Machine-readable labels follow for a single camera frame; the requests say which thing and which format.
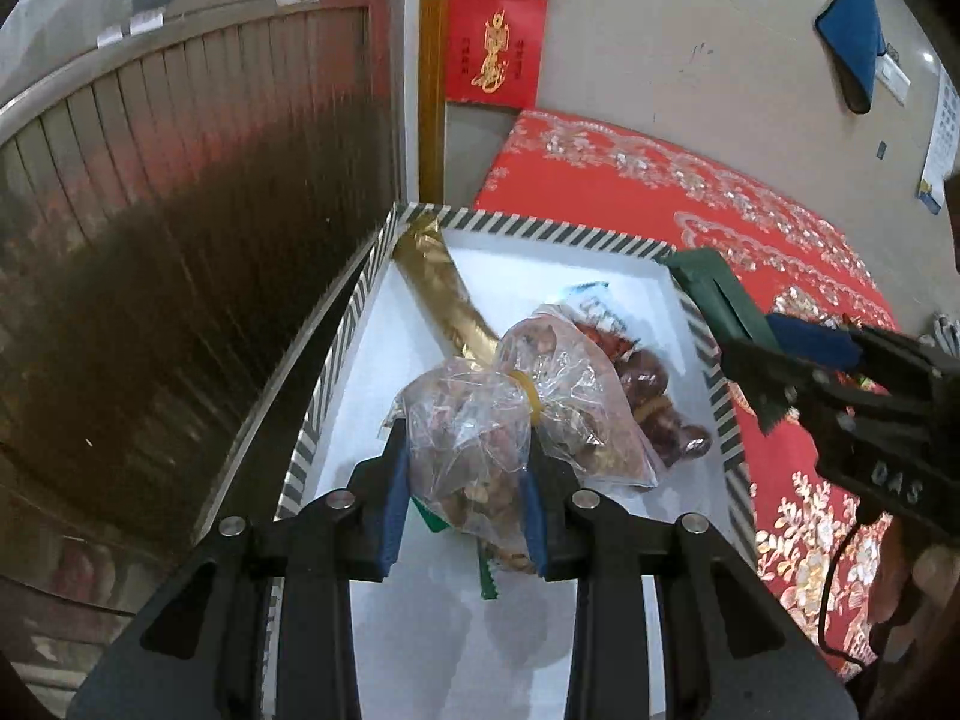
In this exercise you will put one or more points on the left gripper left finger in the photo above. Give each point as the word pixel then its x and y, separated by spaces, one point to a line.
pixel 261 611

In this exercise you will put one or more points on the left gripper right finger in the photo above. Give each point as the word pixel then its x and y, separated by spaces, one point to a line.
pixel 730 650

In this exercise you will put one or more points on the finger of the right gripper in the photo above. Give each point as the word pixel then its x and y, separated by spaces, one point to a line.
pixel 775 383
pixel 814 341

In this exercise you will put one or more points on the dark green snack packet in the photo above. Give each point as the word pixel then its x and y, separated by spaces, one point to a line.
pixel 724 304

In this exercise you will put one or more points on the bag of red dates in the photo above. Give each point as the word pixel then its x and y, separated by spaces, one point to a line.
pixel 644 379

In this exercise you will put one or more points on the silver brown cake packet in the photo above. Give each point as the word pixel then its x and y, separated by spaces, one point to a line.
pixel 488 589

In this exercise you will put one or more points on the clear bag of nuts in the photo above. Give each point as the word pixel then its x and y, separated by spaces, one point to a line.
pixel 470 428

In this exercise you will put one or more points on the long gold foil packet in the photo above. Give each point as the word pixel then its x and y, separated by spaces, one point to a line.
pixel 426 263

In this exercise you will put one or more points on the white blue snack packet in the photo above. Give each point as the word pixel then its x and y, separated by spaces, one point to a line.
pixel 593 305

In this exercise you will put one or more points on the green sauce cup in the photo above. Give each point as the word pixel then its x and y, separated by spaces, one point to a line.
pixel 433 522

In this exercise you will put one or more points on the person's right hand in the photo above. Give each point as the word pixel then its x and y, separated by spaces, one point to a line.
pixel 913 604

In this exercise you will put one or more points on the floral cushioned chair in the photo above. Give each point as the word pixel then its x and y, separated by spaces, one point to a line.
pixel 944 334

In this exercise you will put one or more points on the striped white storage box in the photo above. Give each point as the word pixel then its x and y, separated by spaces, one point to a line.
pixel 448 635

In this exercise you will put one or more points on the red floral tablecloth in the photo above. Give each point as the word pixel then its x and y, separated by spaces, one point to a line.
pixel 799 528

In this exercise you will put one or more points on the blue hanging bag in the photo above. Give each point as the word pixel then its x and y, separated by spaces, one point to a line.
pixel 852 33

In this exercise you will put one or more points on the white wall calendar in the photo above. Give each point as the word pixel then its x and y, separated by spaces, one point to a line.
pixel 942 147

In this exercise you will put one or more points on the lower red wall banner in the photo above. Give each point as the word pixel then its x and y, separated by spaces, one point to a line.
pixel 494 52

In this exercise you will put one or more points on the wooden door frame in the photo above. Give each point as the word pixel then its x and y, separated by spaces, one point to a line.
pixel 432 46

